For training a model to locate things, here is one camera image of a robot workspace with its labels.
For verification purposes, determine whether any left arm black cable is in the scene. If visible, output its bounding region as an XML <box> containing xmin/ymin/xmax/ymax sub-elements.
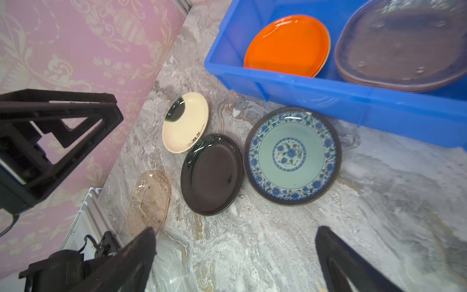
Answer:
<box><xmin>0</xmin><ymin>213</ymin><xmax>19</xmax><ymax>238</ymax></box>

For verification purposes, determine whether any blue plastic bin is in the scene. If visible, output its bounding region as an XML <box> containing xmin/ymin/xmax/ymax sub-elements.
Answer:
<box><xmin>204</xmin><ymin>1</ymin><xmax>467</xmax><ymax>148</ymax></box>

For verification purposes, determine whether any aluminium frame rail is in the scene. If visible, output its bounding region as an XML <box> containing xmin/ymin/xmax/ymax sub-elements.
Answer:
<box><xmin>60</xmin><ymin>187</ymin><xmax>122</xmax><ymax>250</ymax></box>

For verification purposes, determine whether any black round plate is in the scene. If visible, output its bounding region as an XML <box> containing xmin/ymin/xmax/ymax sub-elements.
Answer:
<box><xmin>181</xmin><ymin>134</ymin><xmax>243</xmax><ymax>216</ymax></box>

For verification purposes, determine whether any orange plastic plate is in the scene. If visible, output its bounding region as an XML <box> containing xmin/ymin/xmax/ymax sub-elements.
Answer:
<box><xmin>243</xmin><ymin>15</ymin><xmax>331</xmax><ymax>78</ymax></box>

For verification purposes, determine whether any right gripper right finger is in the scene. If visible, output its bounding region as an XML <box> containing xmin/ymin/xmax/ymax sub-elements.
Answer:
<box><xmin>315</xmin><ymin>226</ymin><xmax>401</xmax><ymax>292</ymax></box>

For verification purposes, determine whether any brown clear plate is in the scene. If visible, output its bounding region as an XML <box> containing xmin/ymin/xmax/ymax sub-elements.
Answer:
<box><xmin>334</xmin><ymin>1</ymin><xmax>467</xmax><ymax>92</ymax></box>
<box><xmin>126</xmin><ymin>170</ymin><xmax>171</xmax><ymax>237</ymax></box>

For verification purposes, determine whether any left corner aluminium post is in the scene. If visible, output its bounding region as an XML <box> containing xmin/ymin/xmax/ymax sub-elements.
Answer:
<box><xmin>173</xmin><ymin>0</ymin><xmax>193</xmax><ymax>16</ymax></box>

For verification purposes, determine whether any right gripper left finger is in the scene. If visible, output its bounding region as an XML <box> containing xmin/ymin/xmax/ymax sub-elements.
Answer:
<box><xmin>71</xmin><ymin>227</ymin><xmax>156</xmax><ymax>292</ymax></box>

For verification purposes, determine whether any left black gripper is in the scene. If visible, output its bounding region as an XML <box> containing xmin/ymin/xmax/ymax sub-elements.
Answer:
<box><xmin>1</xmin><ymin>89</ymin><xmax>124</xmax><ymax>215</ymax></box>

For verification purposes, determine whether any blue floral patterned plate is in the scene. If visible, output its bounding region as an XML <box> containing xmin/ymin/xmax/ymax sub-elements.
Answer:
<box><xmin>243</xmin><ymin>107</ymin><xmax>342</xmax><ymax>206</ymax></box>

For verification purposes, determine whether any cream plate left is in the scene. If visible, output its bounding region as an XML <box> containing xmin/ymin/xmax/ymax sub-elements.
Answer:
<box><xmin>162</xmin><ymin>92</ymin><xmax>209</xmax><ymax>153</ymax></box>

